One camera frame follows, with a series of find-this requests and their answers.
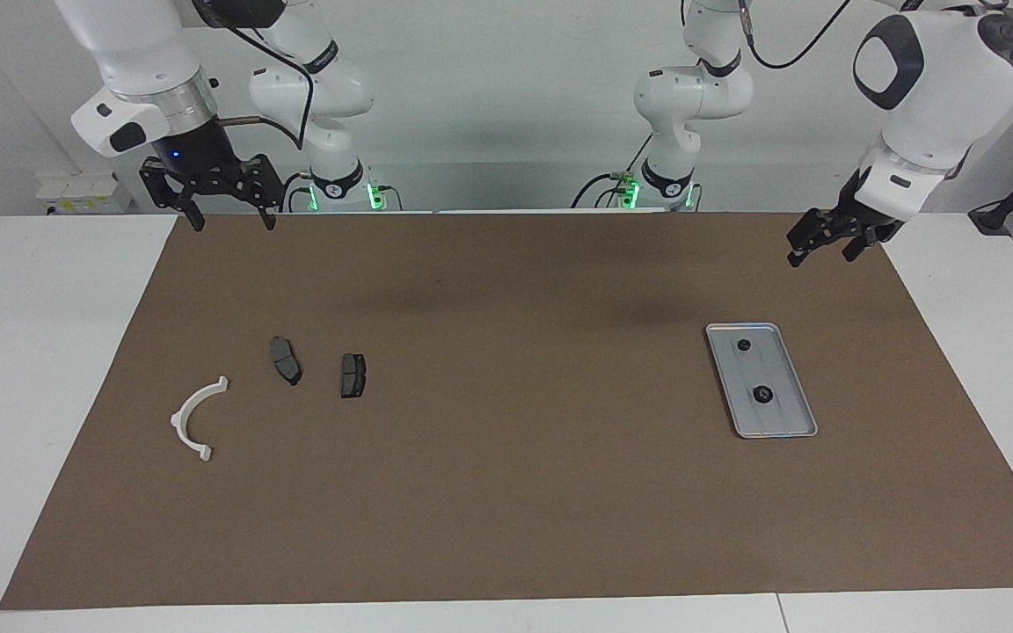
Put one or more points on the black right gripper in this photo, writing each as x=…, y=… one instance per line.
x=199, y=167

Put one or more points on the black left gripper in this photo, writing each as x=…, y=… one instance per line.
x=841, y=224

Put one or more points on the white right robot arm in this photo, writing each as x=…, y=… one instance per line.
x=128, y=53

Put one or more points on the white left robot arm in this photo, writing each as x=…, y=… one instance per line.
x=937, y=97

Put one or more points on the silver metal tray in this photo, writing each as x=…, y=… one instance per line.
x=788, y=413

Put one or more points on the white power strip box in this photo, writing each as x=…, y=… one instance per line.
x=84, y=193

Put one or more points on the tapered dark brake pad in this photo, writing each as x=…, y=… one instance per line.
x=285, y=359

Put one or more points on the rectangular dark brake pad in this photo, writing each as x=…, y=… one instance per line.
x=353, y=376

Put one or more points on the brown table mat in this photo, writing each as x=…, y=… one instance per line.
x=471, y=510

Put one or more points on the white curved plastic bracket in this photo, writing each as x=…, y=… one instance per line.
x=177, y=421

